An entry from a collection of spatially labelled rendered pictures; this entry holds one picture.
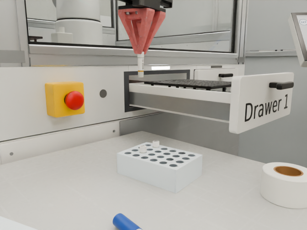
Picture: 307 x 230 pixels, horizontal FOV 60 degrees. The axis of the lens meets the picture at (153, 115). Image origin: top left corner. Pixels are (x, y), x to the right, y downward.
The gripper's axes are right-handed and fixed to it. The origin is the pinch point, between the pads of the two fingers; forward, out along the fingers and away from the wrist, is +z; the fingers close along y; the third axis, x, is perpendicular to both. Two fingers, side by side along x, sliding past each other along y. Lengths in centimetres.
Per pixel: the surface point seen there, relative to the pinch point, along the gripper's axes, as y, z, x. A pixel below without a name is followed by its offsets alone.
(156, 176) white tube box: 6.2, 19.7, 9.3
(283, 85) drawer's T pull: -21.6, 5.5, 20.6
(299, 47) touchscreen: -104, -7, 10
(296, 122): -191, 44, 4
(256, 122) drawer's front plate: -19.2, 13.7, 16.9
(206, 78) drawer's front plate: -52, 7, -11
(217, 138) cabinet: -65, 33, -9
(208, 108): -13.6, 11.2, 8.1
